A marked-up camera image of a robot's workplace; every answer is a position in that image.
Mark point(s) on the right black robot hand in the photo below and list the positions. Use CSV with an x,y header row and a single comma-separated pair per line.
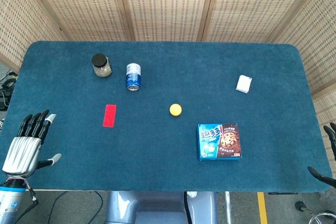
x,y
331,140

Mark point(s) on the woven bamboo folding screen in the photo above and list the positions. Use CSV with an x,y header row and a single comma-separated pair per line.
x,y
168,3

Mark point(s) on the small white box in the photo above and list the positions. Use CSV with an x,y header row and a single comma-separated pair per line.
x,y
243,84

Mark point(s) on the chrome stool base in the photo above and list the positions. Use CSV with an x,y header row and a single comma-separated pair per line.
x,y
316,211

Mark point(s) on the red rectangular block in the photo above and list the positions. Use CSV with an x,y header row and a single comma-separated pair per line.
x,y
109,115

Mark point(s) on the blue table cloth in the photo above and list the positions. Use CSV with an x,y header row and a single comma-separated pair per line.
x,y
168,103

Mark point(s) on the silver blue robot torso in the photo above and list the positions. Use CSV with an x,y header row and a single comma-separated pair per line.
x,y
160,208

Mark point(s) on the blue white drink can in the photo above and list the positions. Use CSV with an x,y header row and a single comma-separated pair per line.
x,y
133,77

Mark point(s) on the glass jar with black lid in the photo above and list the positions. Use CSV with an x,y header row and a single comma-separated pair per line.
x,y
101,65

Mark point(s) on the yellow ball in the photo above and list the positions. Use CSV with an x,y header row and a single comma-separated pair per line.
x,y
175,110

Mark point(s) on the blue brown cookie box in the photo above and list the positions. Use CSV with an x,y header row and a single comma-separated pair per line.
x,y
219,141

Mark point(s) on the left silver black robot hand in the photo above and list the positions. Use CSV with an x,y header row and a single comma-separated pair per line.
x,y
22,153

